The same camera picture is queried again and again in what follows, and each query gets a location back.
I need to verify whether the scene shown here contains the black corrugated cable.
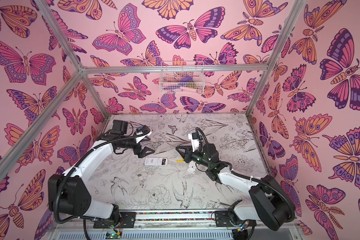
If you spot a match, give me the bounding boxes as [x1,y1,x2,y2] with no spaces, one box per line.
[53,131,152,224]
[194,127,296,223]

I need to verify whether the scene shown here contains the white wire basket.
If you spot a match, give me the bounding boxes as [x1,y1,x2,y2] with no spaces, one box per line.
[158,61,206,95]

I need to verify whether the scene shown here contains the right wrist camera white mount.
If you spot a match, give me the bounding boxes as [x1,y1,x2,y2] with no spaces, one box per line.
[188,132,203,152]

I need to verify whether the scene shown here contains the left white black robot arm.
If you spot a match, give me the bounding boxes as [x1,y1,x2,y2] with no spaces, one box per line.
[48,120,155,226]

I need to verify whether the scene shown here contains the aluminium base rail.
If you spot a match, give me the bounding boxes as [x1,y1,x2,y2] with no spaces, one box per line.
[44,210,305,240]

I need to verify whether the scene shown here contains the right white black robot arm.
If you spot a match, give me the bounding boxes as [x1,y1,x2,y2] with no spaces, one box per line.
[176,144,296,231]

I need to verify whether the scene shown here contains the right black corrugated cable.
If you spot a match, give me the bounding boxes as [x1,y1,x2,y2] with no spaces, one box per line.
[194,127,296,223]

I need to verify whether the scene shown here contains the purple item in basket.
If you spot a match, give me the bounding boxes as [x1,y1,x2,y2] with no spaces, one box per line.
[179,76,194,86]

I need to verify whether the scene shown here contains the white remote control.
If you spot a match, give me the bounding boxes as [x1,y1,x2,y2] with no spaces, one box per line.
[187,163,197,174]

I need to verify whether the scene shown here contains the left black corrugated cable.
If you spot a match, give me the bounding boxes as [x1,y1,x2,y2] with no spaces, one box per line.
[53,131,152,224]

